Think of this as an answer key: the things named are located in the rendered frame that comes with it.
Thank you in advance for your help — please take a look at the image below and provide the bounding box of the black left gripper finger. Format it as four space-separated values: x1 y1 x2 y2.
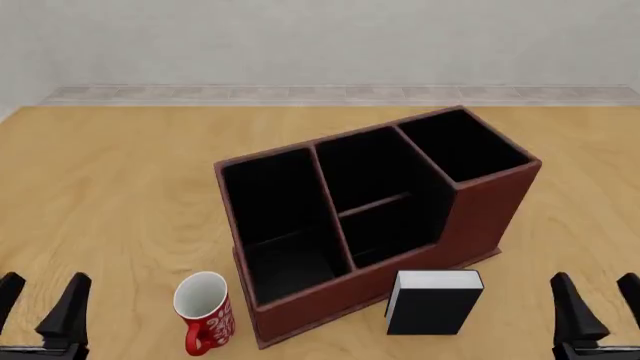
34 271 93 345
0 272 27 323

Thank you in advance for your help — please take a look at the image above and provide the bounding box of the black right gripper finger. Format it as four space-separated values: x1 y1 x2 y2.
549 271 612 345
615 273 640 316

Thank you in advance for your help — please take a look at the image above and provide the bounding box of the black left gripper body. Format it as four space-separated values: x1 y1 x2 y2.
0 336 92 360

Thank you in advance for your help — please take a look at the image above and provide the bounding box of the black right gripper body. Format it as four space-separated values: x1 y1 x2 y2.
552 336 640 360

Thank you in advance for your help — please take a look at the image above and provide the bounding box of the red-brown desk caddy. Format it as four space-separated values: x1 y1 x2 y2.
213 105 543 351

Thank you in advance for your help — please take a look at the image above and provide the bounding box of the black book with white pages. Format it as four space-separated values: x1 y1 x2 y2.
384 268 485 336

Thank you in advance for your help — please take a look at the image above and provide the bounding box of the red patterned mug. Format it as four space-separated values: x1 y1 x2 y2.
172 270 237 357

